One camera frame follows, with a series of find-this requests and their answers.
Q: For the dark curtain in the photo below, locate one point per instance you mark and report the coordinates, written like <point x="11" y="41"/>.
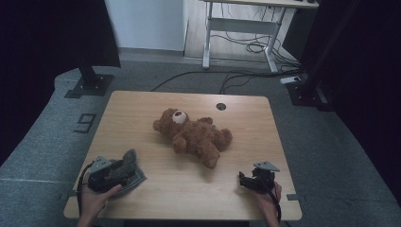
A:
<point x="47" y="38"/>
<point x="372" y="78"/>

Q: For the white metal frame desk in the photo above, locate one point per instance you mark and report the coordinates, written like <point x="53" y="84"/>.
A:
<point x="242" y="26"/>

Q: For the person's right hand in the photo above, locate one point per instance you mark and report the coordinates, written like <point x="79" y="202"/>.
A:
<point x="269" y="201"/>

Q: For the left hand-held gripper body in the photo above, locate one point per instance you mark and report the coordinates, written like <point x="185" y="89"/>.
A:
<point x="102" y="178"/>

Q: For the brown teddy bear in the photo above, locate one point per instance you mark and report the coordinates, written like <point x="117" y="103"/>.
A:
<point x="195" y="137"/>

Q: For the black metal stand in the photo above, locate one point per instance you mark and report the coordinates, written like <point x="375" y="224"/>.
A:
<point x="91" y="83"/>
<point x="307" y="91"/>

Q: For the person's left hand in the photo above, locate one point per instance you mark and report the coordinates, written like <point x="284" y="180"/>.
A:
<point x="93" y="203"/>

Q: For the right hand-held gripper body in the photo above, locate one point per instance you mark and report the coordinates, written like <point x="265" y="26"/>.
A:
<point x="263" y="181"/>

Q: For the white power strip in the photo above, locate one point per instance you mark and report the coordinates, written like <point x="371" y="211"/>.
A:
<point x="290" y="80"/>

